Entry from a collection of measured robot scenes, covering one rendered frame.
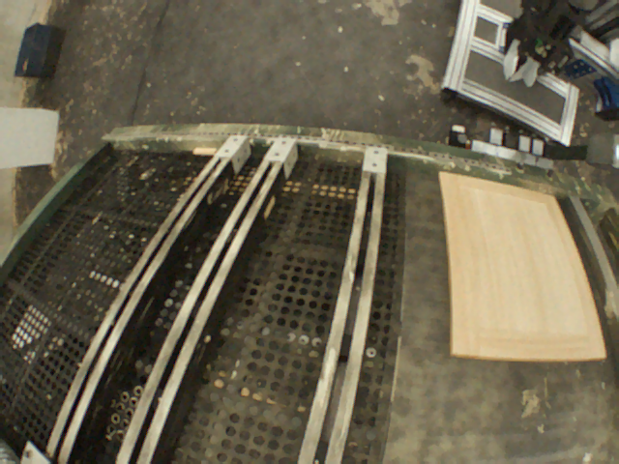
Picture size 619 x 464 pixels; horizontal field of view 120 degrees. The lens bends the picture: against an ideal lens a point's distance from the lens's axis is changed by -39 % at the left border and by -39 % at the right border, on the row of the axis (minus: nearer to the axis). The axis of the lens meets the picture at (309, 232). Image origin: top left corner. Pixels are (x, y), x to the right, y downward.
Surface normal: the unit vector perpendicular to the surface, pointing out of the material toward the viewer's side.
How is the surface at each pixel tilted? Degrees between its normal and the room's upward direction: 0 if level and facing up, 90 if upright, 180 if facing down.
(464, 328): 55
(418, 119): 0
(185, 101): 0
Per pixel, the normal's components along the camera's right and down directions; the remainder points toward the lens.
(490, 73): -0.22, 0.22
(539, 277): -0.04, -0.66
